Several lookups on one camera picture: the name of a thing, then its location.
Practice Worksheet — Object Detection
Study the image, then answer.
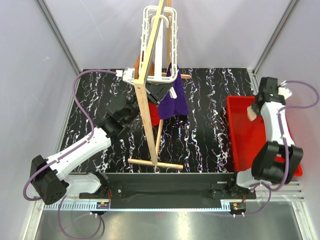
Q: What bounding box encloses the orange brown sock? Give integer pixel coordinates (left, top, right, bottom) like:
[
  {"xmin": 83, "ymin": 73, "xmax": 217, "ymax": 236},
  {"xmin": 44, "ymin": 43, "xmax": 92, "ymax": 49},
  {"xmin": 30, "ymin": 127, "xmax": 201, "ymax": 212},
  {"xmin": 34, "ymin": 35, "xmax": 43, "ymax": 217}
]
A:
[{"xmin": 133, "ymin": 53, "xmax": 156, "ymax": 76}]

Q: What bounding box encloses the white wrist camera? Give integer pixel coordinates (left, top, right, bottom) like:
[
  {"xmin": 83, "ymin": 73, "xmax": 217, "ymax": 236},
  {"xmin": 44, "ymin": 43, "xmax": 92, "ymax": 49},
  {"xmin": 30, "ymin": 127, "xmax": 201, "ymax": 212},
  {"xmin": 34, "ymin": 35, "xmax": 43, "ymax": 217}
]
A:
[
  {"xmin": 277, "ymin": 80, "xmax": 293, "ymax": 101},
  {"xmin": 115, "ymin": 67, "xmax": 137, "ymax": 85}
]

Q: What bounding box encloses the black marble pattern mat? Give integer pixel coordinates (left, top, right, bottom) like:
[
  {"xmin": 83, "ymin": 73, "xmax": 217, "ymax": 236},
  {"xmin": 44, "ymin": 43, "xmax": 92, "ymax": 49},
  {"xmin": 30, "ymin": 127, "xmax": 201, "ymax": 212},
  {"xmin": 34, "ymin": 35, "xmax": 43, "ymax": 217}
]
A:
[{"xmin": 75, "ymin": 68, "xmax": 254, "ymax": 173}]

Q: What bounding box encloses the red plastic tray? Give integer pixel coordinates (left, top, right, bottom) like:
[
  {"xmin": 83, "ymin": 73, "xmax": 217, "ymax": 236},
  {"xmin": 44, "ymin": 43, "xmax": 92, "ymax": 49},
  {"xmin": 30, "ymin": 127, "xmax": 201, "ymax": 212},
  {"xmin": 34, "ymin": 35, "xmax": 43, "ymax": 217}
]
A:
[{"xmin": 226, "ymin": 96, "xmax": 303, "ymax": 184}]

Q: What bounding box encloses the purple sock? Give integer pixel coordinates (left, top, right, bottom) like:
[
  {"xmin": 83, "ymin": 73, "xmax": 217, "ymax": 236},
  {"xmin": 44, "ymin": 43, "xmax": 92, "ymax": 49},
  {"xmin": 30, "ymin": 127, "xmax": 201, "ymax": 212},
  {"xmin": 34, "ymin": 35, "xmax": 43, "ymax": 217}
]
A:
[{"xmin": 157, "ymin": 67, "xmax": 189, "ymax": 120}]

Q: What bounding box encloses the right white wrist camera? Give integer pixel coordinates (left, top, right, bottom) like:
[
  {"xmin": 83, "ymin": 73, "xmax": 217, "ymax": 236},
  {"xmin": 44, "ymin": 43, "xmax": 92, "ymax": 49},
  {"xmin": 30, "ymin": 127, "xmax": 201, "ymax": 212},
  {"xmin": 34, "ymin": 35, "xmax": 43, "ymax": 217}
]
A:
[{"xmin": 277, "ymin": 80, "xmax": 293, "ymax": 101}]

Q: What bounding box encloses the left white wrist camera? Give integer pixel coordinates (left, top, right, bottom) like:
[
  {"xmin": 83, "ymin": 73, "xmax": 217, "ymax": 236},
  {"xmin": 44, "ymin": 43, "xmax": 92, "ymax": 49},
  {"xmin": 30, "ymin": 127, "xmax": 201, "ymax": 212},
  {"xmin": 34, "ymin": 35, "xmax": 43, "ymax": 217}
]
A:
[{"xmin": 115, "ymin": 67, "xmax": 137, "ymax": 85}]

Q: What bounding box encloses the pink patterned sock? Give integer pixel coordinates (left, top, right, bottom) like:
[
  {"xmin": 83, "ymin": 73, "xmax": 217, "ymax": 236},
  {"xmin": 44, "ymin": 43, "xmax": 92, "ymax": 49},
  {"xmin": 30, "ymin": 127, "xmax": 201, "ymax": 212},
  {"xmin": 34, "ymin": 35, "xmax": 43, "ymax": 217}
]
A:
[{"xmin": 148, "ymin": 102, "xmax": 160, "ymax": 127}]

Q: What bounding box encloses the white plastic clip hanger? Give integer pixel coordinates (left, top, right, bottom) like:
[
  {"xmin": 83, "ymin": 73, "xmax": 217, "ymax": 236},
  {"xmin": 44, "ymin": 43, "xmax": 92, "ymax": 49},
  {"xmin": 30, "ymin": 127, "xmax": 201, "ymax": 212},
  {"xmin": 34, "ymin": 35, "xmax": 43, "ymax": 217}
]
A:
[{"xmin": 140, "ymin": 5, "xmax": 178, "ymax": 99}]

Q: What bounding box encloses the white slotted cable duct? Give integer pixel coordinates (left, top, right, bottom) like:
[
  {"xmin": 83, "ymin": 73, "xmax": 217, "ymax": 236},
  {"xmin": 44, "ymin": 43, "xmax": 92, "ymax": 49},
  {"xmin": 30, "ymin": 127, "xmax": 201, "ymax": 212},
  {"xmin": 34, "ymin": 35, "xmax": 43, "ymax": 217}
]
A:
[{"xmin": 44, "ymin": 200, "xmax": 97, "ymax": 211}]

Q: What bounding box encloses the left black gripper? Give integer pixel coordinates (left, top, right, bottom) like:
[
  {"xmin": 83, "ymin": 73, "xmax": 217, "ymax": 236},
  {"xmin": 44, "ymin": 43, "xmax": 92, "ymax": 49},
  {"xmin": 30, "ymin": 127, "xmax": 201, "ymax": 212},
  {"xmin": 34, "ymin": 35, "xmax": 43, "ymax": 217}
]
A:
[{"xmin": 125, "ymin": 79, "xmax": 173, "ymax": 124}]

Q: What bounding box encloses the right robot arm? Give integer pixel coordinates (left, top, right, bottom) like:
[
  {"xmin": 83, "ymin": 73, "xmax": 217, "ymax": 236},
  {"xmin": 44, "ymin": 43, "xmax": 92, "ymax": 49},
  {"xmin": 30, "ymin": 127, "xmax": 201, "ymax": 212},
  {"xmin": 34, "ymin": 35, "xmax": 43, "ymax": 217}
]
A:
[{"xmin": 227, "ymin": 77, "xmax": 304, "ymax": 199}]

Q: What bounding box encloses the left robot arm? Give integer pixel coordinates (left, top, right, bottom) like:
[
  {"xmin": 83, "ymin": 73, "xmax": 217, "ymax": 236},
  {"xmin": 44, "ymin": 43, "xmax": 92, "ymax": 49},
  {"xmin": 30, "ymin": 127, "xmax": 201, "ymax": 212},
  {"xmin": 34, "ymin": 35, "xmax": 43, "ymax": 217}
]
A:
[{"xmin": 23, "ymin": 94, "xmax": 140, "ymax": 205}]

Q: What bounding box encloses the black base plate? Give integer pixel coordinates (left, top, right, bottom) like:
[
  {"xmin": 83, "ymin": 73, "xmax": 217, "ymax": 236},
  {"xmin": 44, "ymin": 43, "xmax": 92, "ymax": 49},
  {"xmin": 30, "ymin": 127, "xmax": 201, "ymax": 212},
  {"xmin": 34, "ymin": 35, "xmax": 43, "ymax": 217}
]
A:
[{"xmin": 79, "ymin": 173, "xmax": 256, "ymax": 210}]

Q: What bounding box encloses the wooden hanger stand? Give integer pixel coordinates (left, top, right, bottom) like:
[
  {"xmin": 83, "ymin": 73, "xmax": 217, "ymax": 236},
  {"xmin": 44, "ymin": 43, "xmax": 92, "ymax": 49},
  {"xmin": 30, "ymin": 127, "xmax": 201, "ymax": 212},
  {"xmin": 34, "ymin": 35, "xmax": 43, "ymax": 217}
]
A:
[{"xmin": 127, "ymin": 0, "xmax": 191, "ymax": 170}]

